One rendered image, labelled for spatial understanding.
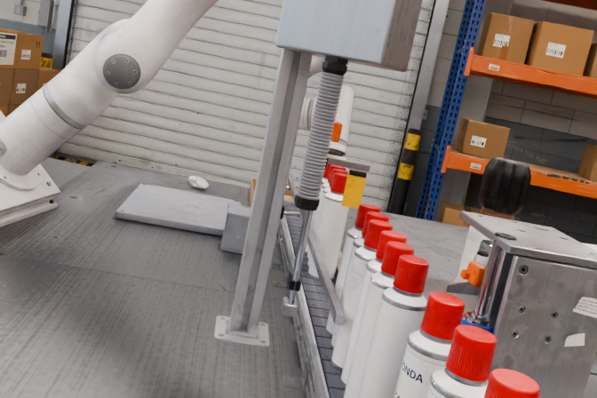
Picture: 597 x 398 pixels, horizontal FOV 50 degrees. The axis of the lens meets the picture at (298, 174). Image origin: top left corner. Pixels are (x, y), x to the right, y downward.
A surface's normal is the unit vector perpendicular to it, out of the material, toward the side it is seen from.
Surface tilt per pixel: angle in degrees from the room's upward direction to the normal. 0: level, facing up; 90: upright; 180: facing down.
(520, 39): 90
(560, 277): 90
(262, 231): 90
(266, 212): 90
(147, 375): 0
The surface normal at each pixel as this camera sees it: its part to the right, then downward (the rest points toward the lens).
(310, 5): -0.50, 0.04
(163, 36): 0.54, 0.25
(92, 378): 0.19, -0.97
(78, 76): 0.51, -0.56
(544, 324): 0.07, 0.18
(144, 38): 0.38, 0.03
